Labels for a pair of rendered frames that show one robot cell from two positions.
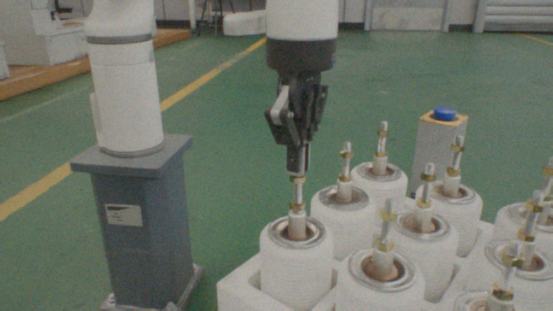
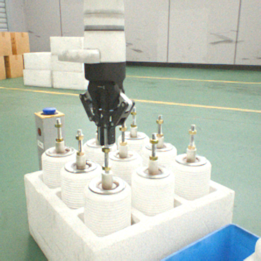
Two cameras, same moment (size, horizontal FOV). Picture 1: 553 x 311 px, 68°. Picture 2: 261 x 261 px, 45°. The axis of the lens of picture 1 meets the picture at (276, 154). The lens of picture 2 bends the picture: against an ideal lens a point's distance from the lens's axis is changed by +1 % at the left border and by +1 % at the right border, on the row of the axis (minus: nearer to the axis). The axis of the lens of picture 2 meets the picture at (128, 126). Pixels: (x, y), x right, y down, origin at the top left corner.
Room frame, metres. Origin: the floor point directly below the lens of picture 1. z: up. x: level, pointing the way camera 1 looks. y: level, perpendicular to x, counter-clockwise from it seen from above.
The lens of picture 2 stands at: (0.25, 0.51, 0.54)
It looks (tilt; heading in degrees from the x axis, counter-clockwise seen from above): 16 degrees down; 286
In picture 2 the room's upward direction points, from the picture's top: straight up
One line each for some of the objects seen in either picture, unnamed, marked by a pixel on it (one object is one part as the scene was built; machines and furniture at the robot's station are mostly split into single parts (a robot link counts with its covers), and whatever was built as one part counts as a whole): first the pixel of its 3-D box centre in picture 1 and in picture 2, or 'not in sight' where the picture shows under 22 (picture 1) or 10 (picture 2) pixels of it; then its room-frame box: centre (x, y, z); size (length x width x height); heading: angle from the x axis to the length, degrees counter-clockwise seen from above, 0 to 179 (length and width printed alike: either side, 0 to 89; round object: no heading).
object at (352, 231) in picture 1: (340, 248); (82, 201); (0.54, -0.10, 0.16); 0.10 x 0.10 x 0.18
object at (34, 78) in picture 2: not in sight; (48, 76); (2.20, -2.82, 0.09); 0.39 x 0.39 x 0.18; 81
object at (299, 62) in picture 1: (300, 73); (105, 83); (0.45, -0.03, 0.46); 0.08 x 0.08 x 0.09
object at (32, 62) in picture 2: not in sight; (48, 60); (2.18, -2.84, 0.27); 0.39 x 0.39 x 0.18; 83
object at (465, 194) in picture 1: (449, 192); (99, 143); (0.56, -0.27, 0.25); 0.08 x 0.08 x 0.01
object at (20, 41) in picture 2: not in sight; (15, 43); (3.07, -3.50, 0.45); 0.30 x 0.24 x 0.30; 168
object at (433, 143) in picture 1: (431, 192); (52, 162); (0.74, -0.32, 0.16); 0.07 x 0.07 x 0.31; 51
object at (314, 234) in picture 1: (296, 231); (107, 185); (0.45, -0.03, 0.25); 0.08 x 0.08 x 0.01
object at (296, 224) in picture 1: (296, 223); (106, 179); (0.45, -0.03, 0.26); 0.02 x 0.02 x 0.03
